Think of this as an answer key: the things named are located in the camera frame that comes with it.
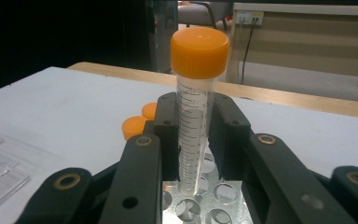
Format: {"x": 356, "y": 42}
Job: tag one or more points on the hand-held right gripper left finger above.
{"x": 167, "y": 140}

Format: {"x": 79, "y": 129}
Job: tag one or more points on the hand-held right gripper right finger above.
{"x": 230, "y": 137}

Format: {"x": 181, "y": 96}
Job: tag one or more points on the orange capped clear tube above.
{"x": 133, "y": 127}
{"x": 149, "y": 111}
{"x": 199, "y": 53}

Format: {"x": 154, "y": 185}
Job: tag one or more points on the metal tube rack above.
{"x": 206, "y": 203}

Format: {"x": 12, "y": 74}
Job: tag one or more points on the clear acrylic tube rack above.
{"x": 0, "y": 183}

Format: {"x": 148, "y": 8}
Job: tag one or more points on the grey chair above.
{"x": 195, "y": 12}

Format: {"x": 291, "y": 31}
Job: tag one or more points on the white wall socket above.
{"x": 244, "y": 17}

